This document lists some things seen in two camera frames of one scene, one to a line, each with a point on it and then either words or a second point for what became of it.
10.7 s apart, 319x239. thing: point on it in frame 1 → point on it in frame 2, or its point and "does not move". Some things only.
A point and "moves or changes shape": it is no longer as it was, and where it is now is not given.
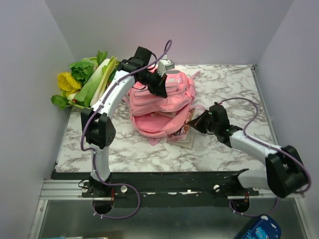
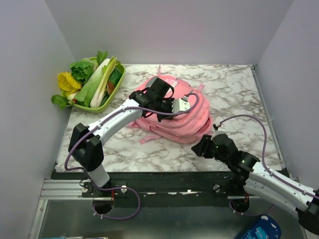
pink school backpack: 155,117 moves or changes shape
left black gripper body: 153,80 → 165,106
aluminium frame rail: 63,189 does not move
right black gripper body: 213,127 → 209,150
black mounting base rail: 162,189 does not move
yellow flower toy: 67,84 does not move
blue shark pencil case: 264,227 does not move
